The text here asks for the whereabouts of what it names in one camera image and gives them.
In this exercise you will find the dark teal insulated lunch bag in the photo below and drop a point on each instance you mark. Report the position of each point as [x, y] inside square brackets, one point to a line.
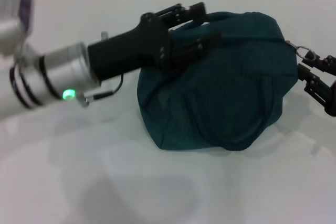
[218, 90]

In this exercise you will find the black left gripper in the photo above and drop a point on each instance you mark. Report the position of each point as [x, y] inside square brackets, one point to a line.
[131, 51]

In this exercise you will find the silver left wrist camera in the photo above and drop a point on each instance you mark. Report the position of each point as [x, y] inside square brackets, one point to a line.
[15, 16]

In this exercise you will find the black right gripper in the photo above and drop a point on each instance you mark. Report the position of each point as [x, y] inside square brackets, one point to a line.
[334, 86]

